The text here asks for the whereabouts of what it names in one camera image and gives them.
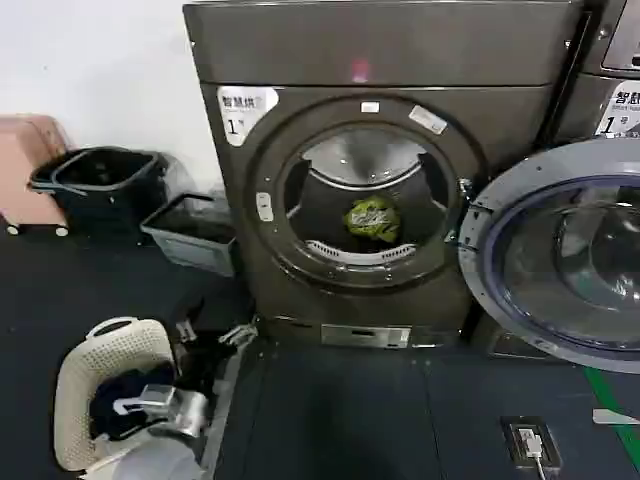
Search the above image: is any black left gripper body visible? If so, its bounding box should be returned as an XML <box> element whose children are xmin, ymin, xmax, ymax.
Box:
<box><xmin>172</xmin><ymin>339</ymin><xmax>239</xmax><ymax>397</ymax></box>

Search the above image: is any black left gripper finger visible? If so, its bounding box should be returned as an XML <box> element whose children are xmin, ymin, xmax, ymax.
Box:
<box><xmin>218</xmin><ymin>322</ymin><xmax>261</xmax><ymax>348</ymax></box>
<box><xmin>172</xmin><ymin>296</ymin><xmax>207</xmax><ymax>347</ymax></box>

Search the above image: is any grey rectangular plastic bin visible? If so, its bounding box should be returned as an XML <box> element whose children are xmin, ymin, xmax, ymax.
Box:
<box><xmin>139</xmin><ymin>192</ymin><xmax>239</xmax><ymax>279</ymax></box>

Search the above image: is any dark clothes pile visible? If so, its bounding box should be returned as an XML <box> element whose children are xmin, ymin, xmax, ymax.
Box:
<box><xmin>88</xmin><ymin>366</ymin><xmax>169</xmax><ymax>442</ymax></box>

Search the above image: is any white perforated laundry basket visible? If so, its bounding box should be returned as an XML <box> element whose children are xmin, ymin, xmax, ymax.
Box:
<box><xmin>53</xmin><ymin>315</ymin><xmax>177</xmax><ymax>474</ymax></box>

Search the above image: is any green crumpled garment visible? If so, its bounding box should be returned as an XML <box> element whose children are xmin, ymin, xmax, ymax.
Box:
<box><xmin>343</xmin><ymin>195</ymin><xmax>402</xmax><ymax>243</ymax></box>

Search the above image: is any pink wheeled suitcase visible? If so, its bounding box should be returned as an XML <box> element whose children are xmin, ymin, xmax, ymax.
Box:
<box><xmin>0</xmin><ymin>114</ymin><xmax>77</xmax><ymax>238</ymax></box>

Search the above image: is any metal floor socket box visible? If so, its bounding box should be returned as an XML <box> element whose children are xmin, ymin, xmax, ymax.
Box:
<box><xmin>499</xmin><ymin>414</ymin><xmax>564</xmax><ymax>474</ymax></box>

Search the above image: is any grey dryer with open drum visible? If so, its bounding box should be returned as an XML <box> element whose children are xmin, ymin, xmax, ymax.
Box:
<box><xmin>182</xmin><ymin>0</ymin><xmax>594</xmax><ymax>351</ymax></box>

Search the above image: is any round glass dryer door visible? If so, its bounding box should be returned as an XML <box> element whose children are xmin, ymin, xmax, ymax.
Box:
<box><xmin>456</xmin><ymin>134</ymin><xmax>640</xmax><ymax>374</ymax></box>

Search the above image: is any green floor tape strip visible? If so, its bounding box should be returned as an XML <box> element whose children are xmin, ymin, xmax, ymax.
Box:
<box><xmin>583</xmin><ymin>367</ymin><xmax>640</xmax><ymax>457</ymax></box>

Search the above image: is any grey dryer with white label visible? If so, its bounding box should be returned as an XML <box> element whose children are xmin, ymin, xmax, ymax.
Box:
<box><xmin>548</xmin><ymin>0</ymin><xmax>640</xmax><ymax>359</ymax></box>

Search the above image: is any dark basket with handle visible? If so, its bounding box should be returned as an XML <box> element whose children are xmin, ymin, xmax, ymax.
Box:
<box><xmin>27</xmin><ymin>145</ymin><xmax>170</xmax><ymax>237</ymax></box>

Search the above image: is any white plug with cable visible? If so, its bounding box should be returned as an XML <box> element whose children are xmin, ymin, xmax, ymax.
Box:
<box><xmin>516</xmin><ymin>427</ymin><xmax>557</xmax><ymax>480</ymax></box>

